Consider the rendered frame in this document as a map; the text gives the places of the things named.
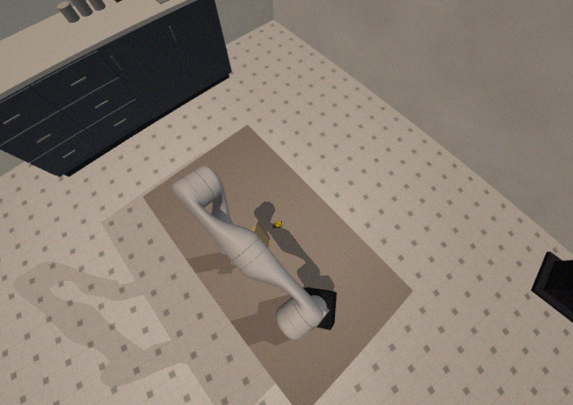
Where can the tan square mat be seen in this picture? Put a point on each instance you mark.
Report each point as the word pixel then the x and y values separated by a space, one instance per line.
pixel 262 236

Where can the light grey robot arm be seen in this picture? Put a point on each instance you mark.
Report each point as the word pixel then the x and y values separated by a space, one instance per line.
pixel 298 315

